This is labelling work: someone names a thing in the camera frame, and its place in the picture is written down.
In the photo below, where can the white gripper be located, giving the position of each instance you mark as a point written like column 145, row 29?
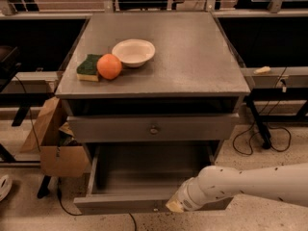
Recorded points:
column 185, row 198

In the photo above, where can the grey drawer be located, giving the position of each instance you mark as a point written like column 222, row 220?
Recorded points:
column 140, row 177
column 115, row 128

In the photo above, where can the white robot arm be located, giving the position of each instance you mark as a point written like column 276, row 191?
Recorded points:
column 287, row 184

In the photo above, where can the grey top drawer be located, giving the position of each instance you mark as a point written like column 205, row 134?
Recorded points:
column 115, row 128

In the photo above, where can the grey drawer cabinet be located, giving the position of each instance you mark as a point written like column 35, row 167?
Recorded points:
column 193, row 73

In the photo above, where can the brown cardboard box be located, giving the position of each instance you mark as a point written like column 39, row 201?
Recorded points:
column 44, row 138

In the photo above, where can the orange fruit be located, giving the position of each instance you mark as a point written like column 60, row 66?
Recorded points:
column 109, row 66

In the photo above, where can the white bowl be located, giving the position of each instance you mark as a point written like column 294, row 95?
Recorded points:
column 134, row 52

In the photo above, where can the green yellow sponge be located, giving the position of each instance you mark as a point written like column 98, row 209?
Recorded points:
column 87, row 70

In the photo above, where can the small yellow foam piece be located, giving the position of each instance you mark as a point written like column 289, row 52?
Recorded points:
column 261, row 70

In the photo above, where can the white object on floor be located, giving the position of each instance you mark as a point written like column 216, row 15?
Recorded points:
column 6, row 183

